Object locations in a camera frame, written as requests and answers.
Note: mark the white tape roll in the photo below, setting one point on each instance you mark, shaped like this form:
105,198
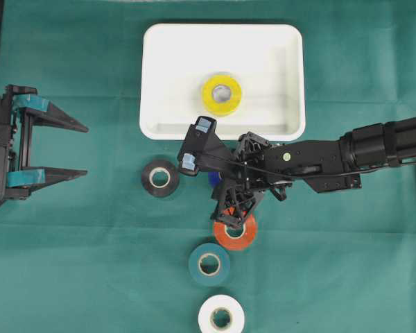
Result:
221,302

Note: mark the red tape roll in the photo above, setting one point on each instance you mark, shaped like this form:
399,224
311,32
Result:
236,239

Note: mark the teal green tape roll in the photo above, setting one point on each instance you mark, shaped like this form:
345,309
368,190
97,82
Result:
219,275

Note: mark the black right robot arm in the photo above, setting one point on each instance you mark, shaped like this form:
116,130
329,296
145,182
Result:
335,165

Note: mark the white plastic case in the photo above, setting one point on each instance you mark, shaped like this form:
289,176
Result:
265,59

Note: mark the yellow tape roll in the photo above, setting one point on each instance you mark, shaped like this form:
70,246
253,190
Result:
221,94

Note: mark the black tape roll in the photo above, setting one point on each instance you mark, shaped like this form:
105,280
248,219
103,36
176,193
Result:
156,166

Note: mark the green table cloth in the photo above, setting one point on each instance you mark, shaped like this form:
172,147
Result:
100,254

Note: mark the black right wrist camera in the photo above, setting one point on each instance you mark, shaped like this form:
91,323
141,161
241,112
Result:
202,150

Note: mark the blue tape roll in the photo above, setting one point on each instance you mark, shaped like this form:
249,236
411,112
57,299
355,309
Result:
214,178

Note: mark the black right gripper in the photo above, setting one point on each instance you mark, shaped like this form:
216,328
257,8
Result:
237,195

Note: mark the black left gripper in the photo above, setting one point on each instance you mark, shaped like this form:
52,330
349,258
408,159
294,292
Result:
37,111

